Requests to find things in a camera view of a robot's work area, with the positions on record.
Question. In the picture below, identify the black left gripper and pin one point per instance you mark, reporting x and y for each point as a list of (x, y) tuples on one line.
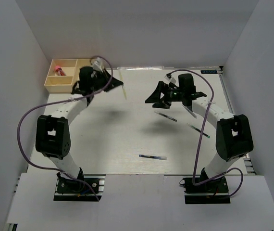
[(105, 74)]

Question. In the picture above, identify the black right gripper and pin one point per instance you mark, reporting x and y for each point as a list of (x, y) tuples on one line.
[(155, 97)]

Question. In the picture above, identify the yellow highlighter pen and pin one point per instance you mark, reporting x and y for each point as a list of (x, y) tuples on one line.
[(123, 86)]

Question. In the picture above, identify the pink capped marker tube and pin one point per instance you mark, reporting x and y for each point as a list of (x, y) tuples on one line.
[(59, 71)]

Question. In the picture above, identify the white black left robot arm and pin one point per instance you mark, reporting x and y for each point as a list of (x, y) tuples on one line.
[(53, 135)]

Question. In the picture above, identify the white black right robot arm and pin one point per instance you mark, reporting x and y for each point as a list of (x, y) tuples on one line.
[(203, 106)]

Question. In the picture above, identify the black gel pen clear cap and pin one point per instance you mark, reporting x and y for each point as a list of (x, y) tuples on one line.
[(166, 116)]

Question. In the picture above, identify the cream compartment organizer box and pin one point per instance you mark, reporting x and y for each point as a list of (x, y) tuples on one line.
[(64, 84)]

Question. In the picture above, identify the green gel pen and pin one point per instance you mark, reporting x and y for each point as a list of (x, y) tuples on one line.
[(198, 130)]

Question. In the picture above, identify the dark blue gel pen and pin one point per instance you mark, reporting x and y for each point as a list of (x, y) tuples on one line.
[(152, 157)]

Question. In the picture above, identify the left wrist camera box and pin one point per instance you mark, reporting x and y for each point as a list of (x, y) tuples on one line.
[(97, 64)]

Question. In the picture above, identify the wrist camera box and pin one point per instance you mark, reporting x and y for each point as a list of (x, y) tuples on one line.
[(170, 79), (97, 64)]

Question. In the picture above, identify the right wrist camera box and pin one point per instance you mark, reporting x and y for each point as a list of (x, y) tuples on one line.
[(170, 79)]

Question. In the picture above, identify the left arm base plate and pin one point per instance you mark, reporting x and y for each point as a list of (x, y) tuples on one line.
[(68, 191)]

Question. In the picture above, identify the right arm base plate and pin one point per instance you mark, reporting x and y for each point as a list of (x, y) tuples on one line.
[(210, 193)]

